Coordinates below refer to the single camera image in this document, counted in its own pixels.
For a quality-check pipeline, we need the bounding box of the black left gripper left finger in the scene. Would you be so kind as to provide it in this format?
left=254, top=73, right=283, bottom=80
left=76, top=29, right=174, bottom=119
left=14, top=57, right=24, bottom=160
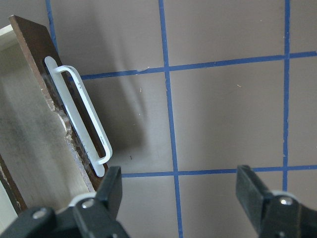
left=72, top=167, right=129, bottom=238

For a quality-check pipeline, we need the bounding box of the white drawer handle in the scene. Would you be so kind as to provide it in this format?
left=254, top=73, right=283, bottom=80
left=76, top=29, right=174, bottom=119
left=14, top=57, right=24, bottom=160
left=45, top=56, right=112, bottom=178

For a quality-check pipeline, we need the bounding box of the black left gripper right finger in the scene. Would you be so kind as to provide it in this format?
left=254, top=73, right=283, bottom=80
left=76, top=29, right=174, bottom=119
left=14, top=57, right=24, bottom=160
left=236, top=165, right=317, bottom=238

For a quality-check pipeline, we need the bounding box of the dark wooden drawer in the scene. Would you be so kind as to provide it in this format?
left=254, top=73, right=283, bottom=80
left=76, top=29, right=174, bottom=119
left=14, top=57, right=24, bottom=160
left=0, top=15, right=102, bottom=214

